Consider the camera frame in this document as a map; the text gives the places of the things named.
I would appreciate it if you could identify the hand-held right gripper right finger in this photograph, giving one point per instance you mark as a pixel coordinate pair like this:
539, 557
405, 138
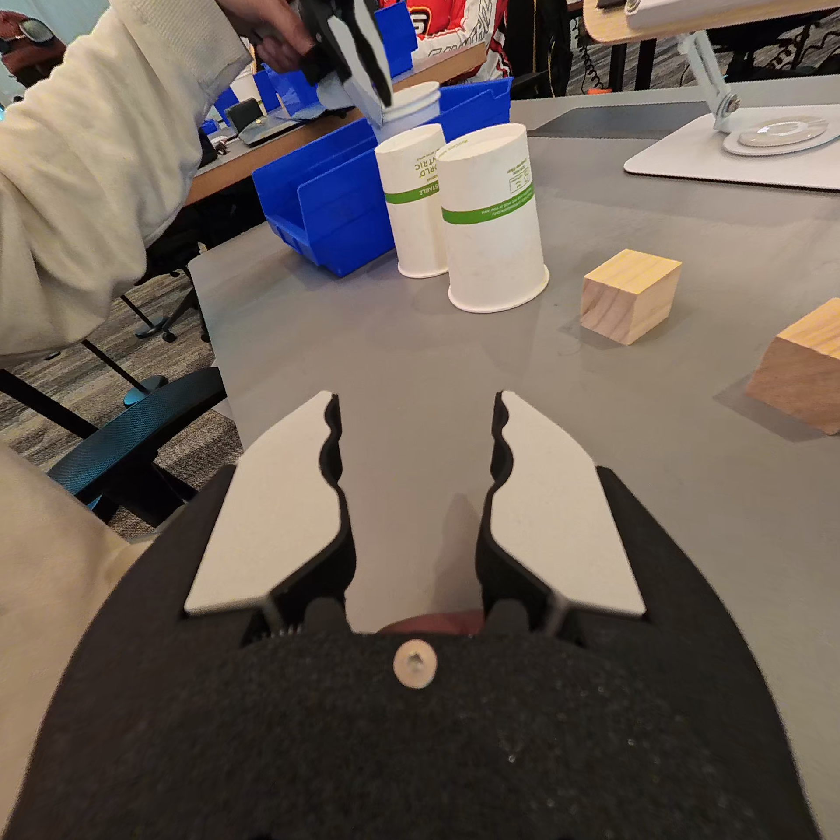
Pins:
558, 525

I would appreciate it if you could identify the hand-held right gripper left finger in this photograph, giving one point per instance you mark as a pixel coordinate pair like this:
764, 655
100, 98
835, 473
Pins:
269, 525

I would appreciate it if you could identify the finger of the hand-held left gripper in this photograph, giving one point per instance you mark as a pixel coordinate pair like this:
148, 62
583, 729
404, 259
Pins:
377, 59
351, 65

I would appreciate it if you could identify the white paper cup green band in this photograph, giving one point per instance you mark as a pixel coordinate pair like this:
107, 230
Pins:
413, 108
492, 262
410, 223

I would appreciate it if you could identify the blue plastic bin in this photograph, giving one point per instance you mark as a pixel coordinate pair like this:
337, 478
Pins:
328, 216

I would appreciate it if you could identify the person's left forearm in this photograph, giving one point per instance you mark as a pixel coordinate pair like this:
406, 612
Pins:
98, 164

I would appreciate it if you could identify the person's left hand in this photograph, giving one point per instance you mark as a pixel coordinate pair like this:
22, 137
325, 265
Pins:
275, 36

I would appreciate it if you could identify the blue storage bin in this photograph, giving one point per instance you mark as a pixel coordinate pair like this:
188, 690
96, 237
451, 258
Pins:
397, 46
289, 82

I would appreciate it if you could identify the wooden background table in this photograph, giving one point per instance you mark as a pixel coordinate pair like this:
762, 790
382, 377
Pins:
453, 65

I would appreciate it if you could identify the black case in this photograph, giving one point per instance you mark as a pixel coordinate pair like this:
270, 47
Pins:
243, 115

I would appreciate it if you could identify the black chair armrest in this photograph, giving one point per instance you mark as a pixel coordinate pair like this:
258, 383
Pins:
131, 433

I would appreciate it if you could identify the wooden cube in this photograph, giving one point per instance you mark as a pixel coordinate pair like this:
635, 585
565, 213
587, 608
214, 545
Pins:
623, 308
800, 380

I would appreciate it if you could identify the person's torso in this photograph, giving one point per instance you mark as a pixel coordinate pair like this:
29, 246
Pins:
52, 590

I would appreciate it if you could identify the black office chair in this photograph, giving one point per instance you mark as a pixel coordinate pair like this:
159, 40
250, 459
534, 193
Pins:
170, 249

